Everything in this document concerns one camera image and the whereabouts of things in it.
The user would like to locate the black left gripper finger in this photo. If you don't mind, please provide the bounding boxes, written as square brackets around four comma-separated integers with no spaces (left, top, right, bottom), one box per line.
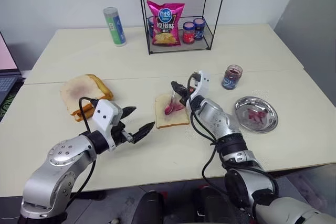
[132,121,156,145]
[121,106,138,121]

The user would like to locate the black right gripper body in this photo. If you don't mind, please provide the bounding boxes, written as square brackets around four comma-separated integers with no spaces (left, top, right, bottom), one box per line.
[184,87,197,102]

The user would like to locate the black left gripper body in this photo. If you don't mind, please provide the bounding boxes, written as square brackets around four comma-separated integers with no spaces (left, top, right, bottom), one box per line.
[112,120,135,148]

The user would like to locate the metal spoon with jam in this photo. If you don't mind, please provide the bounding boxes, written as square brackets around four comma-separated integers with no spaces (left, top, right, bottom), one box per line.
[164,89,180,116]

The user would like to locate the white bread slice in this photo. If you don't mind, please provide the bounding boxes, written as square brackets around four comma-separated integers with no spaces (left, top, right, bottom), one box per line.
[86,73,114,102]
[59,74,106,116]
[154,93,190,130]
[70,103,96,123]

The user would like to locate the open blueberry jam jar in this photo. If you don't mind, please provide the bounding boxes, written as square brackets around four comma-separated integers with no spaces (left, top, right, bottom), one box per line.
[221,63,244,91]

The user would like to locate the red jam jar with lid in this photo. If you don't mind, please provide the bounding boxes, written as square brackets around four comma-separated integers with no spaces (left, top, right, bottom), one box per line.
[182,22,196,45]

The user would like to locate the blue jam jar with lid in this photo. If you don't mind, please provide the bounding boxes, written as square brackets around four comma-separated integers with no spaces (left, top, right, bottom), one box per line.
[193,17,206,42]

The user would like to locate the pink potato chips bag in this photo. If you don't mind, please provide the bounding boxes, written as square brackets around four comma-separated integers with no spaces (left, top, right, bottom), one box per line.
[146,0,185,47]

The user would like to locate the round metal plate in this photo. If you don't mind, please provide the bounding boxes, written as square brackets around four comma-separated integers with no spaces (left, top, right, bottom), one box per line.
[234,95,279,133]

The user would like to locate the dark rounded shape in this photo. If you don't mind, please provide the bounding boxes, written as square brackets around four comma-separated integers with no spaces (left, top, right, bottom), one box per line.
[130,190,165,224]
[193,185,229,224]

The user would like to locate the green blue cylindrical can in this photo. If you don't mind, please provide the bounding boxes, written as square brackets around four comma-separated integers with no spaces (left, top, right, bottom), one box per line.
[102,6,127,48]

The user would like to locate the black green patterned mat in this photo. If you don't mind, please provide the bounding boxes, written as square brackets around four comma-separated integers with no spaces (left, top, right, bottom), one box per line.
[0,76,26,121]

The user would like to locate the grey laptop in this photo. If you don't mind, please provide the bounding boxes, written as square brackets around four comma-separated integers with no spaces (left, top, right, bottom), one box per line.
[0,31,26,107]

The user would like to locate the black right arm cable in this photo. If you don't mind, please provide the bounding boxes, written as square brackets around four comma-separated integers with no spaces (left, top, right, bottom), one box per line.
[186,72,279,201]

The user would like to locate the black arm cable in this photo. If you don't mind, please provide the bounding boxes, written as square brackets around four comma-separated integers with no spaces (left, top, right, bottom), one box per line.
[62,97,102,204]
[186,72,279,201]

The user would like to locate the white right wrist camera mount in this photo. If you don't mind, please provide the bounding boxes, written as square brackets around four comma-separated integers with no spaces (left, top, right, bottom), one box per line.
[187,69,211,104]

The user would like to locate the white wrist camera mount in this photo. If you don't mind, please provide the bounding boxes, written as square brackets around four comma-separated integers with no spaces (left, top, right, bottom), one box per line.
[187,69,211,104]
[91,99,124,153]

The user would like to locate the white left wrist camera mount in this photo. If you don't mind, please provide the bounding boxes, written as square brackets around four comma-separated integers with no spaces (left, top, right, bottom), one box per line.
[91,99,124,153]

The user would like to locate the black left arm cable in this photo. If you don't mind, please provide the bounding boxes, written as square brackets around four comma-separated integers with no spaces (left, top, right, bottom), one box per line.
[62,97,102,204]

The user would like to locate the black wire rack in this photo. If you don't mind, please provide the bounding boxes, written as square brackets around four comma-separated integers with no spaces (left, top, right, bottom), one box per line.
[136,0,230,56]

